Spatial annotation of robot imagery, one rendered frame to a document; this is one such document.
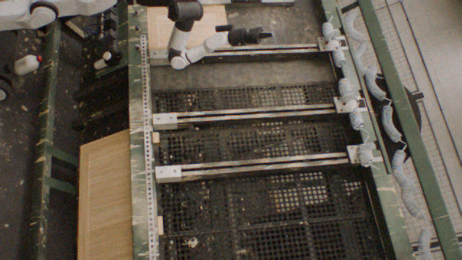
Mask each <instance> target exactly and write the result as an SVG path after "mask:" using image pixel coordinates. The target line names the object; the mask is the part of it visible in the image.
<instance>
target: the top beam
mask: <svg viewBox="0 0 462 260"><path fill-rule="evenodd" d="M314 2H315V6H316V9H317V12H318V16H319V20H320V23H321V27H322V25H323V23H329V21H330V19H331V18H332V16H333V19H332V20H331V22H330V23H331V24H332V25H333V30H335V32H336V30H337V29H338V30H339V31H340V29H339V28H340V27H341V23H340V21H339V16H338V14H337V11H336V7H337V6H338V5H337V4H336V1H335V0H314ZM342 52H343V54H344V58H345V60H346V62H345V64H344V65H345V66H346V67H347V68H348V69H349V70H348V69H346V68H345V67H343V66H341V67H337V66H336V65H335V63H334V60H333V56H332V55H333V54H332V53H333V51H331V52H330V56H331V60H332V64H333V66H334V71H335V74H336V79H337V82H338V83H339V80H340V79H344V78H345V77H346V75H347V72H348V71H349V73H348V76H347V78H346V80H348V81H349V82H350V88H351V89H352V91H353V92H354V91H355V92H356V91H357V92H358V93H359V90H361V87H360V84H359V80H358V78H357V73H356V70H355V67H354V66H353V63H352V59H351V56H350V54H349V51H342ZM360 113H361V114H362V120H363V121H364V125H363V127H362V129H364V130H365V131H366V132H367V133H369V134H366V133H365V132H364V131H363V130H361V129H360V130H358V131H357V130H355V129H353V127H352V124H351V121H350V117H349V116H350V113H348V114H347V115H348V118H349V122H350V126H351V129H352V133H353V137H354V141H355V144H356V145H359V144H364V143H365V140H366V138H367V136H368V135H369V138H368V140H367V142H366V143H369V144H370V143H371V142H372V143H373V144H374V141H377V139H376V137H375V132H374V130H373V127H372V123H371V120H370V116H369V113H368V111H366V112H360ZM371 151H372V156H373V157H380V153H379V150H376V148H373V149H372V150H371ZM361 165H362V164H361ZM371 165H373V166H375V167H376V168H378V169H380V170H377V169H375V168H374V167H372V166H368V167H365V166H362V170H363V173H364V176H365V180H366V184H367V188H368V191H369V194H370V198H371V202H372V206H373V209H374V212H375V216H376V220H377V223H378V229H379V233H380V237H381V240H382V243H383V247H384V250H385V254H386V258H387V260H416V258H415V255H414V251H413V248H412V245H411V241H410V239H409V234H408V232H407V227H406V223H405V220H404V216H403V214H402V211H401V207H400V204H399V202H398V198H397V195H396V191H395V188H394V185H393V181H392V178H391V174H387V173H386V170H385V166H384V163H383V161H382V162H372V164H371Z"/></svg>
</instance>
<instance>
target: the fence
mask: <svg viewBox="0 0 462 260"><path fill-rule="evenodd" d="M198 1H200V2H201V4H202V6H203V7H207V6H225V7H283V6H293V5H294V2H295V1H294V0H292V1H285V0H282V1H275V0H262V2H253V3H231V0H198Z"/></svg>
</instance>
